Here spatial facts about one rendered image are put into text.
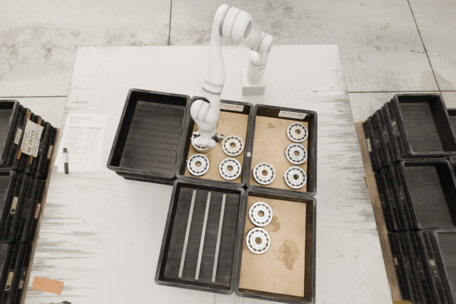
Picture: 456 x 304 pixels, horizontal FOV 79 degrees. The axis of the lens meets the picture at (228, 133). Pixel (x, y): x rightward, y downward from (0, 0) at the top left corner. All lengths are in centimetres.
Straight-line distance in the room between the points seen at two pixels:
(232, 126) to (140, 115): 46
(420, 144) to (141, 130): 166
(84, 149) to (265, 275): 107
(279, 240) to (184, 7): 238
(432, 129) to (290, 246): 129
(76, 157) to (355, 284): 147
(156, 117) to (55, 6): 219
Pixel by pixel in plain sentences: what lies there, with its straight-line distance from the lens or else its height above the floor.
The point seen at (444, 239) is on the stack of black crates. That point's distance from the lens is 201.
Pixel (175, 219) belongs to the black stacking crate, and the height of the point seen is 83.
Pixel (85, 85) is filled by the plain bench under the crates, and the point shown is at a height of 70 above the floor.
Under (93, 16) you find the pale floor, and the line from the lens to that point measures 315.
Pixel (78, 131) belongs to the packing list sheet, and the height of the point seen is 70.
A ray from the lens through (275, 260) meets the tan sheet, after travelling 128.
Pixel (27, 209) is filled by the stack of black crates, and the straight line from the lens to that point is 218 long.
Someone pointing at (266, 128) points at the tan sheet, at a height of 83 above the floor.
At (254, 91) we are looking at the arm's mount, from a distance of 156.
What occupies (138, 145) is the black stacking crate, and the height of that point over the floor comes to 83.
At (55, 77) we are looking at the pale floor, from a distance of 287.
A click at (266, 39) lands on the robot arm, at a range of 128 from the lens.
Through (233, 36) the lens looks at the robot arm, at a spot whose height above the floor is 142.
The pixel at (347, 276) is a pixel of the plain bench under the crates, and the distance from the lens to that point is 151.
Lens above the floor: 209
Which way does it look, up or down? 69 degrees down
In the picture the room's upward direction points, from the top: 4 degrees clockwise
